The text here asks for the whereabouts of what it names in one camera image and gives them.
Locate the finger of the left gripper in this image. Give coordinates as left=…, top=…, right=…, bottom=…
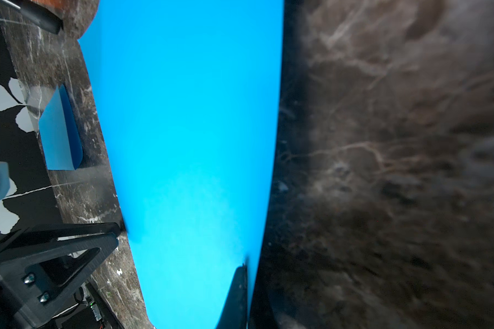
left=0, top=223, right=121, bottom=328

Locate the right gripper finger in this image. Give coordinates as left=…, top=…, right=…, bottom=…
left=215, top=265, right=248, bottom=329

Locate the cyan paper sheet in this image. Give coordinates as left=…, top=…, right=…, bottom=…
left=38, top=84, right=83, bottom=171
left=79, top=1, right=284, bottom=328

